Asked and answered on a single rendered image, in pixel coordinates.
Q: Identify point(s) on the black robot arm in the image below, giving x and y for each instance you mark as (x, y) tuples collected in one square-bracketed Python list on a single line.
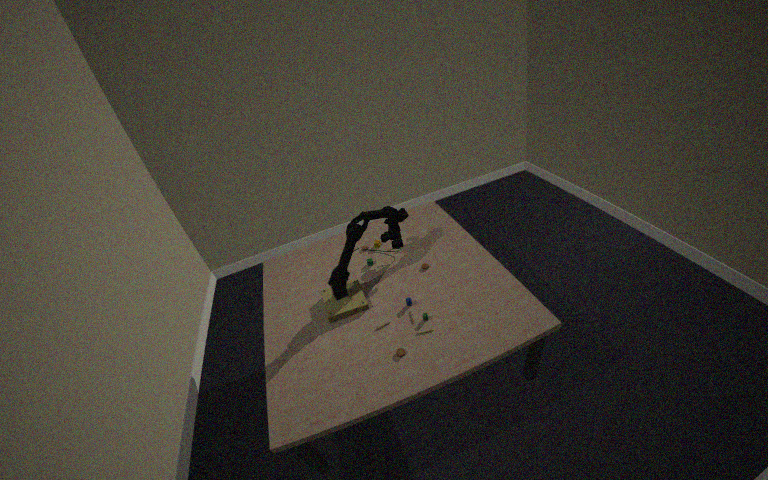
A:
[(354, 232)]

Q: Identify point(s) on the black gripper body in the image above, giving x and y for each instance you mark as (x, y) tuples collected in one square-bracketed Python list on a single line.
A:
[(396, 236)]

